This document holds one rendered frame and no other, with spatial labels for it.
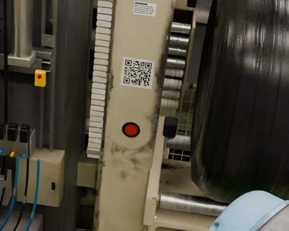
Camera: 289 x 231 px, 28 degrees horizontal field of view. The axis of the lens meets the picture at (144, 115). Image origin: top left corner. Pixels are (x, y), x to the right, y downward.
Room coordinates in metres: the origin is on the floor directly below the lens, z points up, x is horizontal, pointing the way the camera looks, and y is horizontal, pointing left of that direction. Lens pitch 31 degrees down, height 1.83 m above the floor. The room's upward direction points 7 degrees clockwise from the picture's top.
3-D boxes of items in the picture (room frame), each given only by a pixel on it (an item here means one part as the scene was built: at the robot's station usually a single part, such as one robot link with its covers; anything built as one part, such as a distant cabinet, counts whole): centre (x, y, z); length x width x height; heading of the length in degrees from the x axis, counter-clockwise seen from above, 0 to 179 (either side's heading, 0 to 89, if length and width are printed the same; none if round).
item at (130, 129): (1.22, 0.03, 1.06); 0.03 x 0.02 x 0.03; 88
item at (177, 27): (1.68, -0.02, 1.05); 0.20 x 0.15 x 0.30; 88
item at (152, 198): (1.30, -0.05, 0.90); 0.40 x 0.03 x 0.10; 178
